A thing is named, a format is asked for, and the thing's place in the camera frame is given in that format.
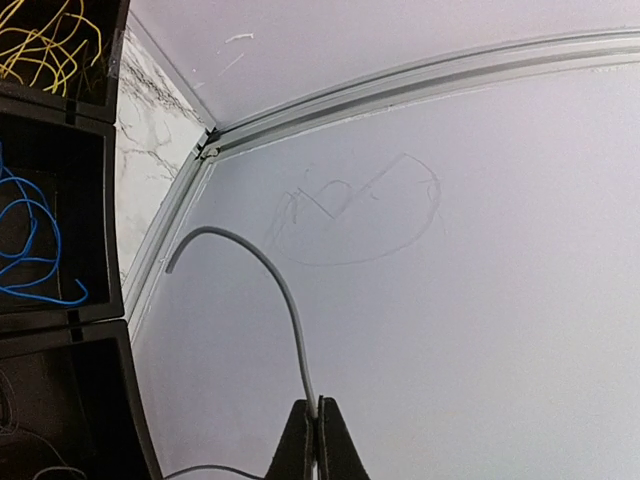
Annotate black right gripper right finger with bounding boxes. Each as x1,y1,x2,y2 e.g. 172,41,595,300
317,396,370,480

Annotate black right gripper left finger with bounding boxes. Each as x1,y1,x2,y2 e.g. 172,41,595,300
264,400,316,480

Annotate black compartment tray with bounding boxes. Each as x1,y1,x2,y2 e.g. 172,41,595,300
1,1,160,479

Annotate aluminium right base rail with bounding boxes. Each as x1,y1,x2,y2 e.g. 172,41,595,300
123,148,208,321

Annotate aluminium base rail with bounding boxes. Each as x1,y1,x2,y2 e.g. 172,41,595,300
123,148,208,321
127,8,216,132

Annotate blue cables in tray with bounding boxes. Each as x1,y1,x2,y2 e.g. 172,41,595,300
0,139,90,306

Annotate aluminium right corner post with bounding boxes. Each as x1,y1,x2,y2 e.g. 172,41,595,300
201,28,639,158

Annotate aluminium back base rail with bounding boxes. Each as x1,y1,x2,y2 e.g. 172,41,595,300
127,8,216,132

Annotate yellow cables in tray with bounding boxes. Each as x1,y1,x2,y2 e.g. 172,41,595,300
0,0,104,96

